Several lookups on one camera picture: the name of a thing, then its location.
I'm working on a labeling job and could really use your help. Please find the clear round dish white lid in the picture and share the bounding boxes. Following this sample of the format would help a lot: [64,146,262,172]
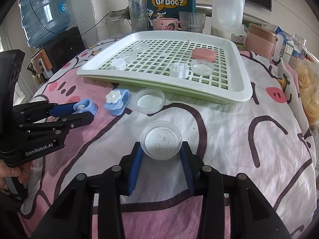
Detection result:
[140,121,183,161]

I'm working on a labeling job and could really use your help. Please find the blue clip with white flower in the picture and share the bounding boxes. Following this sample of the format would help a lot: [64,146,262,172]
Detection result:
[104,88,131,117]

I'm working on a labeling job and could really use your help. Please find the person's left hand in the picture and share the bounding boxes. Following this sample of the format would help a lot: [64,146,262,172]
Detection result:
[0,160,31,190]

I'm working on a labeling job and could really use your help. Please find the clear round dish near tray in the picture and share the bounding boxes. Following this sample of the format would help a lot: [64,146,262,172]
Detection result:
[134,88,165,114]

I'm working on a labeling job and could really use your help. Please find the black water dispenser base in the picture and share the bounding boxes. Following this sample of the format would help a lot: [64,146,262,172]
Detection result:
[43,26,85,73]

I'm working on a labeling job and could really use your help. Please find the white flower shaped mould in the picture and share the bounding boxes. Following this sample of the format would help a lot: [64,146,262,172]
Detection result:
[110,58,127,71]

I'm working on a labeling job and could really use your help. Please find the cartoon pink white tablecloth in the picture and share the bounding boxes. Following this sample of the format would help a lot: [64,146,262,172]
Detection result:
[20,40,317,238]

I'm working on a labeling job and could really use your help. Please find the small clear dish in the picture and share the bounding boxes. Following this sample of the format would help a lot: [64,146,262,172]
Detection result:
[132,43,149,53]
[119,51,137,63]

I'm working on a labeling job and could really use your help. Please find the clear flower shaped cup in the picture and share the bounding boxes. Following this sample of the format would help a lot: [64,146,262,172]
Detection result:
[169,63,189,79]

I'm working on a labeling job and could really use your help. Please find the clear round dish in tray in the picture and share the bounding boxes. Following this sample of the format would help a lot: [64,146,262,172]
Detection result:
[191,59,214,76]

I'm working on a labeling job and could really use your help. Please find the small clear dish far left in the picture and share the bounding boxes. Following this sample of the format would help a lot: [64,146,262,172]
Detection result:
[132,43,149,53]

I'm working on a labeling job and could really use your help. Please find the blue water cooler bottle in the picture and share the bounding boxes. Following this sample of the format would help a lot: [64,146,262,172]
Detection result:
[18,0,71,49]

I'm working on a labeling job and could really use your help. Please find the white perforated plastic tray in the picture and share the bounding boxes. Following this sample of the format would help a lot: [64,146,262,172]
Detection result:
[77,31,252,104]

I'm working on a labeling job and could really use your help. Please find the short clear glass jar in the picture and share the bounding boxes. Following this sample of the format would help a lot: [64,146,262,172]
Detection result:
[105,16,126,39]

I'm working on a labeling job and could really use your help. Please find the pink round lid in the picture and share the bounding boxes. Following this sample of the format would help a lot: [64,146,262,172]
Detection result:
[192,48,217,62]

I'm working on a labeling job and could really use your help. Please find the pink ceramic mug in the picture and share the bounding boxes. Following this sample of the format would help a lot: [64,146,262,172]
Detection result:
[153,18,181,31]

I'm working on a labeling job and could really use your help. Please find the tall clear glass jar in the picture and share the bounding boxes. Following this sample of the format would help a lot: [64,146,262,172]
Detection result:
[129,0,149,33]

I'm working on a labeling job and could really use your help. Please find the ribbed clear glass cup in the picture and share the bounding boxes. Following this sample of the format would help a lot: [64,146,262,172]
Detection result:
[179,11,206,33]

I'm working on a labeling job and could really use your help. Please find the pink lidded canister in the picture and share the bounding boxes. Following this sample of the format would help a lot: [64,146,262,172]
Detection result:
[244,23,278,59]

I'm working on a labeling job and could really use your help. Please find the bag of yellow snacks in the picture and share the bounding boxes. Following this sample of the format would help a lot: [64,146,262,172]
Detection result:
[295,59,318,129]

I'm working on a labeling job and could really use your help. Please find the translucent milk jug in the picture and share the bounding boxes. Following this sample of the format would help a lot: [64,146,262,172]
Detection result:
[211,0,247,43]

